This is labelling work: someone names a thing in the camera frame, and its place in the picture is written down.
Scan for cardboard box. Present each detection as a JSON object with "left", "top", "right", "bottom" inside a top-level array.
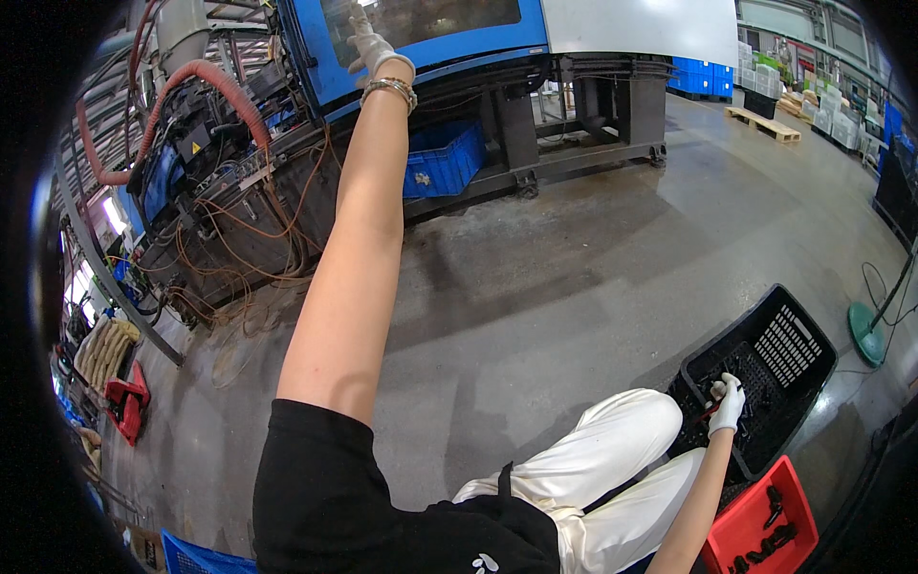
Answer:
[{"left": 128, "top": 526, "right": 167, "bottom": 573}]

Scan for black cabinet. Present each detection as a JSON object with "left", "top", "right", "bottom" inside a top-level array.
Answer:
[{"left": 872, "top": 135, "right": 918, "bottom": 251}]

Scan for red plastic crate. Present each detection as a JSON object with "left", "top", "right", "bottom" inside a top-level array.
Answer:
[{"left": 699, "top": 455, "right": 820, "bottom": 574}]

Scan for pile of black moulded parts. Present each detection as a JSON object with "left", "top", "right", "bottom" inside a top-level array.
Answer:
[{"left": 690, "top": 357, "right": 772, "bottom": 442}]

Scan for blue machine sliding door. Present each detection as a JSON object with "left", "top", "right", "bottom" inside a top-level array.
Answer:
[{"left": 278, "top": 0, "right": 551, "bottom": 121}]

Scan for red handled cutters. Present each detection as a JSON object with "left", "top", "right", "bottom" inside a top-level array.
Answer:
[{"left": 692, "top": 386, "right": 744, "bottom": 427}]

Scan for stack of blue crates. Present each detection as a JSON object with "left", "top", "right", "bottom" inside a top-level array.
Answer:
[{"left": 666, "top": 56, "right": 736, "bottom": 102}]

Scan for person's body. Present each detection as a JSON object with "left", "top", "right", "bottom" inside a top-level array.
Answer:
[{"left": 251, "top": 237, "right": 562, "bottom": 574}]

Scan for bundle of orange cables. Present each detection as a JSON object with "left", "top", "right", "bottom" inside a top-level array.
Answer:
[{"left": 108, "top": 125, "right": 345, "bottom": 392}]

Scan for red metal trolley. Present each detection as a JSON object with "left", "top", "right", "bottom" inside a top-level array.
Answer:
[{"left": 103, "top": 360, "right": 152, "bottom": 448}]

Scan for person's left hand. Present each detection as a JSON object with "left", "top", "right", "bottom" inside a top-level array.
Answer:
[{"left": 346, "top": 2, "right": 417, "bottom": 88}]

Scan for pile of tan sacks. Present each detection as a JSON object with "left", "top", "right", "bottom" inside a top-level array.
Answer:
[{"left": 73, "top": 317, "right": 143, "bottom": 395}]

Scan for black perforated plastic crate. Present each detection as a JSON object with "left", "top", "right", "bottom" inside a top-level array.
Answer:
[{"left": 663, "top": 283, "right": 839, "bottom": 484}]

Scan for stacks of white boxes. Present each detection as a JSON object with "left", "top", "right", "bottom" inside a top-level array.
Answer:
[{"left": 737, "top": 42, "right": 886, "bottom": 155}]

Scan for green base fan stand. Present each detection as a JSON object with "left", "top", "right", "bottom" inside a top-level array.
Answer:
[{"left": 847, "top": 244, "right": 918, "bottom": 369}]

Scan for beaded metal bracelet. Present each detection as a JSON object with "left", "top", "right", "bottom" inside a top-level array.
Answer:
[{"left": 359, "top": 76, "right": 419, "bottom": 116}]

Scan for person's legs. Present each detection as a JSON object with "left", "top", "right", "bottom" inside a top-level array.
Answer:
[{"left": 452, "top": 388, "right": 708, "bottom": 574}]

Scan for red corrugated hose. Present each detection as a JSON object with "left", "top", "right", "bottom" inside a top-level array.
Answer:
[{"left": 75, "top": 59, "right": 273, "bottom": 188}]

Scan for injection moulding machine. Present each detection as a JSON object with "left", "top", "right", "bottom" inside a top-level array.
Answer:
[{"left": 54, "top": 0, "right": 740, "bottom": 367}]

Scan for wooden pallet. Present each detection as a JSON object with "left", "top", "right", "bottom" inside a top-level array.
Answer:
[{"left": 723, "top": 105, "right": 803, "bottom": 144}]

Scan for person's right hand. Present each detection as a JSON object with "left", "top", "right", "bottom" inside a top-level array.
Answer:
[{"left": 706, "top": 372, "right": 747, "bottom": 440}]

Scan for blue mesh plastic crate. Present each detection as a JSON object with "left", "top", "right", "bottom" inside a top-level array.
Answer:
[{"left": 161, "top": 529, "right": 258, "bottom": 574}]

